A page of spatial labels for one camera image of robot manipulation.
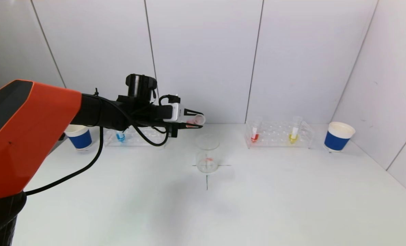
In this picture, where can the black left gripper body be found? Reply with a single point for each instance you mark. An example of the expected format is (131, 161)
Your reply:
(176, 113)

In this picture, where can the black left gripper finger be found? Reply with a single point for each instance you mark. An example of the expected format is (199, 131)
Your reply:
(189, 126)
(192, 112)

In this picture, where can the test tube with red pigment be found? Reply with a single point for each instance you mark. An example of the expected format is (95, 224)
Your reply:
(254, 135)
(197, 120)

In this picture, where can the orange and black left arm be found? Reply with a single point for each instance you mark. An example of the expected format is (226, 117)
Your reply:
(25, 130)

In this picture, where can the clear glass beaker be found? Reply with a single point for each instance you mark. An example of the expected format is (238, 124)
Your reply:
(207, 160)

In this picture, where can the clear acrylic test tube rack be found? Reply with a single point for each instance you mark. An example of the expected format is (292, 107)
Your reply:
(278, 136)
(143, 138)

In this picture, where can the test tube with blue pigment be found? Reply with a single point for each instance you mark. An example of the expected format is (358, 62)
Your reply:
(120, 137)

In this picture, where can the test tube with yellow pigment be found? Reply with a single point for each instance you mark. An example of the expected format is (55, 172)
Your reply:
(293, 133)

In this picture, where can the blue and white paper cup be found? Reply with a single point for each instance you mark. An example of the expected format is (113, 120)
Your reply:
(337, 140)
(80, 139)

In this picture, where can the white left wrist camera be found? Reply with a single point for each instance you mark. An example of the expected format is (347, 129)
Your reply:
(173, 112)

